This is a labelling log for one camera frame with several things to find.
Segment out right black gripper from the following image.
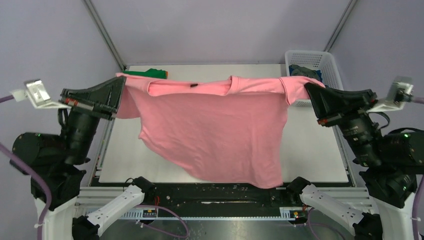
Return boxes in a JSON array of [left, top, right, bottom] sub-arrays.
[[302, 78, 383, 163]]

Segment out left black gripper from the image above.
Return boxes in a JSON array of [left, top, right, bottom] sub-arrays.
[[65, 72, 130, 161]]

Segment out pink t-shirt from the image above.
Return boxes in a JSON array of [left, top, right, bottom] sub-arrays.
[[116, 73, 323, 189]]

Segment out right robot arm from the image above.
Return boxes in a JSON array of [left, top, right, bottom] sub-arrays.
[[286, 82, 424, 240]]

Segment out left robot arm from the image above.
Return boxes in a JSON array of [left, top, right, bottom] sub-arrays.
[[6, 76, 156, 240]]

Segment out white plastic basket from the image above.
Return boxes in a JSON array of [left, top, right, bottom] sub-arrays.
[[285, 50, 344, 90]]

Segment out folded green t-shirt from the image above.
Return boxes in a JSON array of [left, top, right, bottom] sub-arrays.
[[122, 68, 166, 79]]

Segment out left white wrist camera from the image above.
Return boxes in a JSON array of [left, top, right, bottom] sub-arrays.
[[10, 79, 71, 109]]

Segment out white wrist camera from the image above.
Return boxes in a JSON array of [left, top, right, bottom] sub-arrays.
[[10, 79, 71, 109], [367, 76, 414, 113]]

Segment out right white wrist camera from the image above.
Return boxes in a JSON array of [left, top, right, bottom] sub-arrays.
[[367, 76, 414, 113]]

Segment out white slotted cable duct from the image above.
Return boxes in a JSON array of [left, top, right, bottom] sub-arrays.
[[86, 206, 304, 222]]

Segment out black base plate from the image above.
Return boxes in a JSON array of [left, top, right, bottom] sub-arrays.
[[141, 183, 305, 217]]

